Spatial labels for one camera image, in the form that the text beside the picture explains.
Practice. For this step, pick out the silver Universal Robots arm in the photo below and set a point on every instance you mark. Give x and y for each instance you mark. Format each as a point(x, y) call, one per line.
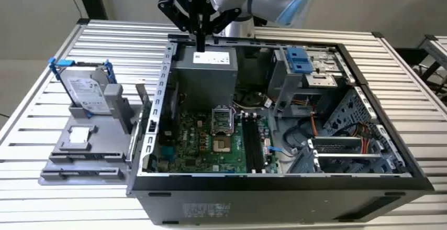
point(266, 2)

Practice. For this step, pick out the CPU socket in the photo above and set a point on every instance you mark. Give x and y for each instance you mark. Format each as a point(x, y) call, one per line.
point(222, 144)

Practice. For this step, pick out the small aluminium frame table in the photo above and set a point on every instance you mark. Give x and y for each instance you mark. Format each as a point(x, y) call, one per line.
point(432, 44)

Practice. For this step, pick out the silver drive bracket plate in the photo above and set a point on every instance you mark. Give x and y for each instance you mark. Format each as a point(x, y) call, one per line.
point(319, 80)

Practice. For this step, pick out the grey metal drive cage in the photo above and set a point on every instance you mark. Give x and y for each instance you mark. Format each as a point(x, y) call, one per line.
point(283, 88)

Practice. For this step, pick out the grey power supply unit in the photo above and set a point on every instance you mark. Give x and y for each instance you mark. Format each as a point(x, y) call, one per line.
point(206, 83)

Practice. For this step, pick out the green motherboard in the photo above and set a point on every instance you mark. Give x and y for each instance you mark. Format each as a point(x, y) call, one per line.
point(195, 159)

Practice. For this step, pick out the grey plastic parts rack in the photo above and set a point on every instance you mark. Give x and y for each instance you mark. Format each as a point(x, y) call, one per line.
point(108, 142)

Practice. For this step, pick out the silver CPU chip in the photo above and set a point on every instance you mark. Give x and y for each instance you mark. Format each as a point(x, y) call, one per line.
point(79, 135)

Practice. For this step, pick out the black case fan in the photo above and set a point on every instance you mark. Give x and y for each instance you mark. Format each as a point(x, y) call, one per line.
point(170, 114)

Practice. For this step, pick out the grey metal disk bay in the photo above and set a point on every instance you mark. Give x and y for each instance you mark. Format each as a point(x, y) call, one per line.
point(348, 157)

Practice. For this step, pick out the hard disk in blue carrier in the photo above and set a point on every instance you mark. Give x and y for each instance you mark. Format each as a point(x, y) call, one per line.
point(83, 88)

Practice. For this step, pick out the black RAM slot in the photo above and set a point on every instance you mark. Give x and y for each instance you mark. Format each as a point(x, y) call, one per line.
point(251, 146)
point(247, 146)
point(255, 146)

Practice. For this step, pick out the blue plastic drive latch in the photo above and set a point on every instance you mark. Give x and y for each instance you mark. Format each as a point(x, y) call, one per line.
point(299, 62)

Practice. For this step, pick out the open black PC case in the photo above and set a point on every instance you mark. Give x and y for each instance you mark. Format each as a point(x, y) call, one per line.
point(244, 203)

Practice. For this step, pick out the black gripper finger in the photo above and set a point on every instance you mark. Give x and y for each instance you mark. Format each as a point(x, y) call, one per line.
point(175, 12)
point(223, 20)

